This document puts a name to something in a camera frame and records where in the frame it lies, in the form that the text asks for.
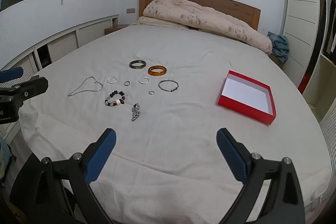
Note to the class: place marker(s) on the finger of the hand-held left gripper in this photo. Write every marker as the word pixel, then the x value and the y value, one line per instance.
pixel 34 87
pixel 10 75

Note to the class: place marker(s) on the thin silver bangle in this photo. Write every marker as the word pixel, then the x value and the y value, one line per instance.
pixel 172 90

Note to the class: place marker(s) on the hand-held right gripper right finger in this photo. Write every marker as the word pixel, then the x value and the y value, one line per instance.
pixel 232 155

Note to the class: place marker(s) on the wooden nightstand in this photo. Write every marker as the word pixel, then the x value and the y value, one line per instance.
pixel 115 28
pixel 277 60

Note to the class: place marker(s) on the amber bangle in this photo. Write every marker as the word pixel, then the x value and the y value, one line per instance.
pixel 157 74

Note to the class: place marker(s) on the white open shelf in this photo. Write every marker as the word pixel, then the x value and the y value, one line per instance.
pixel 323 82

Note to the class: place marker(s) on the white bed sheet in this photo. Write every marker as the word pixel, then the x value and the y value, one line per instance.
pixel 170 148

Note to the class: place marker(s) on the cream floral duvet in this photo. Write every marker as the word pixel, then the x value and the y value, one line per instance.
pixel 197 14

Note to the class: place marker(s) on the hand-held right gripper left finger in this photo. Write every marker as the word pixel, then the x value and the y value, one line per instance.
pixel 101 155

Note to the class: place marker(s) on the dark green bangle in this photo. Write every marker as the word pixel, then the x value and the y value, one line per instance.
pixel 137 68

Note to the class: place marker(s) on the white low cabinet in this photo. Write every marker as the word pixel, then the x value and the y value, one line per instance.
pixel 65 45

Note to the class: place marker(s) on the white wardrobe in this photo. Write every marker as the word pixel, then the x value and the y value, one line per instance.
pixel 299 16

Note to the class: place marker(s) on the silver pendant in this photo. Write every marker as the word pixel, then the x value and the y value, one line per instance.
pixel 135 111

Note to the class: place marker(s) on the white louvered panel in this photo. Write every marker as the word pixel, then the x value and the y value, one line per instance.
pixel 328 150

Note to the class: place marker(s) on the wall switch panel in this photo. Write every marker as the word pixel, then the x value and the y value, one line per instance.
pixel 130 11

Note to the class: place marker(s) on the wooden headboard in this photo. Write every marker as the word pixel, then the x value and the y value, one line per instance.
pixel 223 3

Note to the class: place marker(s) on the blue cloth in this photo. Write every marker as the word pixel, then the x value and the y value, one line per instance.
pixel 279 47

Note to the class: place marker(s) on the red box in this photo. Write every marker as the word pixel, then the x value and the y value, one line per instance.
pixel 246 94

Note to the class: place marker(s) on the hanging clothes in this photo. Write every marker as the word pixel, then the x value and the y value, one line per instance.
pixel 330 24

